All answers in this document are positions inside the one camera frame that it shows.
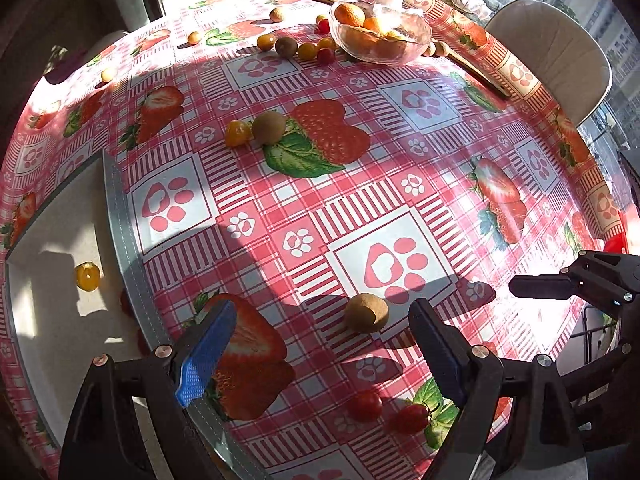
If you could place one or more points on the yellow cherry tomato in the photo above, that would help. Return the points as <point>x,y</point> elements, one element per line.
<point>237,133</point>
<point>307,52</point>
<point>87,276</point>

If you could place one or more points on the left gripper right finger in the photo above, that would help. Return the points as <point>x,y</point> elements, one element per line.
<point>517,412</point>

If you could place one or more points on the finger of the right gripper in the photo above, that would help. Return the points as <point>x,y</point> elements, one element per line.
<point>547,286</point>

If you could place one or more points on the glass fruit bowl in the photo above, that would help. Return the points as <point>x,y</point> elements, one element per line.
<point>388,36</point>

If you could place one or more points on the brown kiwi berry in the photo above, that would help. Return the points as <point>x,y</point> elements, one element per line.
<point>269,127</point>
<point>286,47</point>

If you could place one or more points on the brown kiwi fruit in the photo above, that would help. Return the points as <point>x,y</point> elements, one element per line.
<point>366,313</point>

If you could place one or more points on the grey rectangular tray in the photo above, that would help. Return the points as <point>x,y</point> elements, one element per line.
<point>58,328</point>

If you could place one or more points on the strawberry pattern tablecloth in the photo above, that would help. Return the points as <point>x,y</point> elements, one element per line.
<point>404,182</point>

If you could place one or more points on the large orange in bowl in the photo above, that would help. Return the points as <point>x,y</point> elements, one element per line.
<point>349,14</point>

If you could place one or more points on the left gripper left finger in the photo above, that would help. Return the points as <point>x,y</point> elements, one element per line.
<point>103,439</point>

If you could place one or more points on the red cherry tomato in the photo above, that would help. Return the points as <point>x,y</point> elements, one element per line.
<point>325,56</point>
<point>365,406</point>

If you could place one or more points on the beige padded chair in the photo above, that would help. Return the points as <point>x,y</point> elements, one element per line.
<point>560,53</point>

